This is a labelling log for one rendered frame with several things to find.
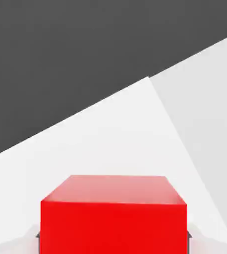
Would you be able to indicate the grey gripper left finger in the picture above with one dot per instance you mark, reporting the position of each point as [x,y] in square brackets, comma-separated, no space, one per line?
[26,245]

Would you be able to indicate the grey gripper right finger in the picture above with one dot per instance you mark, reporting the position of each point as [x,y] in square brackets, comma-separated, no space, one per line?
[199,245]

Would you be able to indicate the small red cube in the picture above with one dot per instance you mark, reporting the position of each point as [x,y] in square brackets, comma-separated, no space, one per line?
[113,224]

